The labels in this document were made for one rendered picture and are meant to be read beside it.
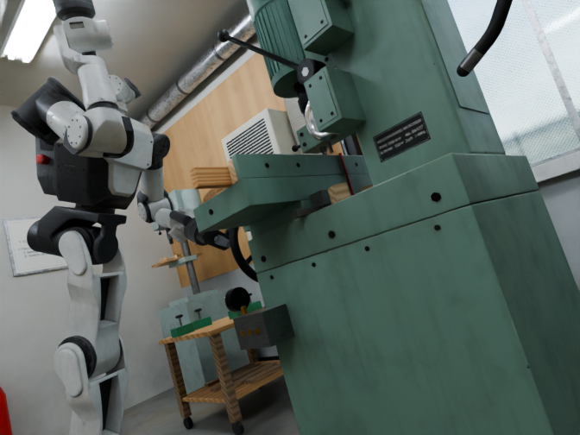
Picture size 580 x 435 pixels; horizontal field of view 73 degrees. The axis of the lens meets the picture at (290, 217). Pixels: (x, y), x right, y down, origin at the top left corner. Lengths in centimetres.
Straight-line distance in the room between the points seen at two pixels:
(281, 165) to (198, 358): 229
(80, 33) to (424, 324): 100
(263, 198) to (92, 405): 86
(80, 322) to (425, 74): 118
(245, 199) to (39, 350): 298
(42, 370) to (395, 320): 314
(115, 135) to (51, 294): 278
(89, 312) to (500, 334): 112
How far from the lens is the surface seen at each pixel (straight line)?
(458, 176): 69
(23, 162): 397
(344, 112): 85
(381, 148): 88
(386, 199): 75
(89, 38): 114
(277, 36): 118
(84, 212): 137
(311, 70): 96
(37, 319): 365
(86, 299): 137
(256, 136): 278
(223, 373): 212
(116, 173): 133
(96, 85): 105
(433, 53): 86
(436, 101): 84
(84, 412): 144
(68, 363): 140
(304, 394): 103
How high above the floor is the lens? 68
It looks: 8 degrees up
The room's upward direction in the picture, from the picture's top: 16 degrees counter-clockwise
